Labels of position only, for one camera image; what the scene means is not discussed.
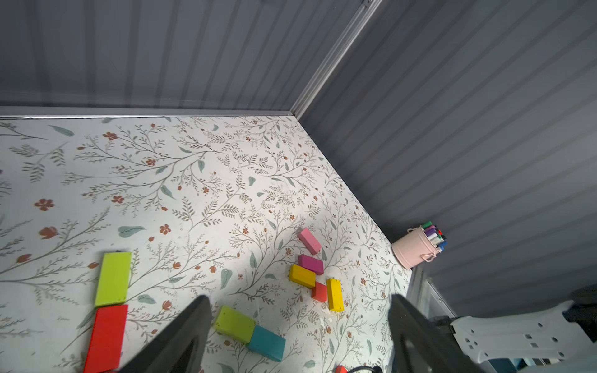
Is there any yellow block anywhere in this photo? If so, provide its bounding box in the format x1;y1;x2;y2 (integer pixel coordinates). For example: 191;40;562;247
289;264;317;289
326;278;345;312

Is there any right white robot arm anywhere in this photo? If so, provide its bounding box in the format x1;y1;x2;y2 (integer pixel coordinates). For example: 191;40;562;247
430;285;596;372

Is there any teal rectangular block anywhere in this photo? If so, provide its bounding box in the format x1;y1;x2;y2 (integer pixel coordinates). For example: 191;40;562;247
247;326;286;362

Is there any lime green block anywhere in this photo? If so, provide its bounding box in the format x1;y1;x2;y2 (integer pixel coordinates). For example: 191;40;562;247
94;252;132;308
214;306;257;344

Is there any pink marker cup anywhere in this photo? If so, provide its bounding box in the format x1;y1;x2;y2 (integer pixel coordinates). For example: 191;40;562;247
391;221;447;269

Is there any small red cube right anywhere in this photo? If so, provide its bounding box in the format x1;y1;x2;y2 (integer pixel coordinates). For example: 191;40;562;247
311;282;328;303

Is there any long red block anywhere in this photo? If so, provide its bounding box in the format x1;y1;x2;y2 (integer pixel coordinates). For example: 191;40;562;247
83;305;128;373

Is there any pink block right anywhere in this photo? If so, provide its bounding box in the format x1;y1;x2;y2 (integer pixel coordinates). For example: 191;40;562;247
298;228;322;255

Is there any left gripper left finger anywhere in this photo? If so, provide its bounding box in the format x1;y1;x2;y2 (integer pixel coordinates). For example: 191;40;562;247
119;295;212;372

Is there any magenta block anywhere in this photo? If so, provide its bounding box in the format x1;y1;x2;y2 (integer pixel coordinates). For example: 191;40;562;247
298;254;324;275

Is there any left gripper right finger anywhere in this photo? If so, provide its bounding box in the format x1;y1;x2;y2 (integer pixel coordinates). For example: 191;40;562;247
388;295;482;373

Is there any yellow block lower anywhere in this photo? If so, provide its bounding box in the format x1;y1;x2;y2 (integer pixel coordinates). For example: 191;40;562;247
326;278;345;312

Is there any yellow block upper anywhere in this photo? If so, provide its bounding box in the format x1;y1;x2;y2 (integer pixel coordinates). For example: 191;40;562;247
289;264;317;289

